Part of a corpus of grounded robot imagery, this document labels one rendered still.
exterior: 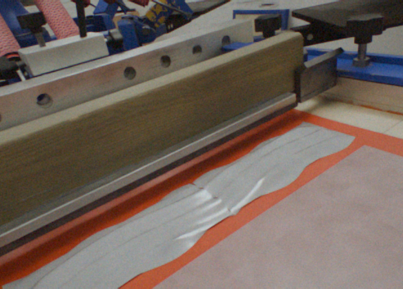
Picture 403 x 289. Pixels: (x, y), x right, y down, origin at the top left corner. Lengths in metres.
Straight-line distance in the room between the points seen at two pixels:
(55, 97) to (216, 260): 0.36
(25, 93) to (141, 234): 0.30
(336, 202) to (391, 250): 0.06
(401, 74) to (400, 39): 1.99
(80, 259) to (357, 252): 0.21
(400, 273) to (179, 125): 0.22
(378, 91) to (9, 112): 0.48
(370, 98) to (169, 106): 0.26
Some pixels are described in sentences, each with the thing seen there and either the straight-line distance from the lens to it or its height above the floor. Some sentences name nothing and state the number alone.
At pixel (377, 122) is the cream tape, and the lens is 0.45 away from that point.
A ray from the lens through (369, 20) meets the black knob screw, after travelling 0.47.
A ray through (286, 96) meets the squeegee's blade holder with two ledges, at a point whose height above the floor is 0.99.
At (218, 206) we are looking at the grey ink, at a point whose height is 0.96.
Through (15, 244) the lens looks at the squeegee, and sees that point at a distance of 0.34.
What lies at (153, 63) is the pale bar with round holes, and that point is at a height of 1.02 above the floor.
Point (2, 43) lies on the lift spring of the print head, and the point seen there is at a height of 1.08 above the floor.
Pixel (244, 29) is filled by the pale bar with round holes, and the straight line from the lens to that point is 0.69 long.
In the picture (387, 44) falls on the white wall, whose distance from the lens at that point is 2.49.
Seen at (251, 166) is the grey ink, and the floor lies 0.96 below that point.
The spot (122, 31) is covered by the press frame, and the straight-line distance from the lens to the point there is 0.99.
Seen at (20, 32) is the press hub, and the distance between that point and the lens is 1.07.
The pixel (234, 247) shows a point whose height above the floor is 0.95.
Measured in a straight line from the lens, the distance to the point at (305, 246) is 0.27.
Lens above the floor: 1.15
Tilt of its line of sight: 28 degrees down
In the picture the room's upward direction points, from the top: 11 degrees counter-clockwise
